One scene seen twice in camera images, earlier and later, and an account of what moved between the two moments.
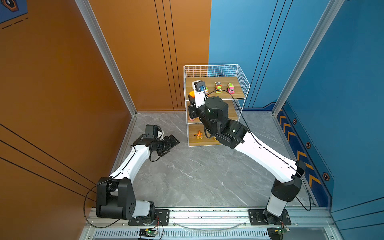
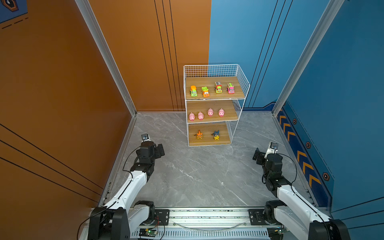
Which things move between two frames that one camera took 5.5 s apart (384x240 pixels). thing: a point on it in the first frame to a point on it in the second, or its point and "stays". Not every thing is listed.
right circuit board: [277, 233] stays
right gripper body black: [195, 111] to [261, 160]
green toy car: [218, 87] stays
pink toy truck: [231, 88] stays
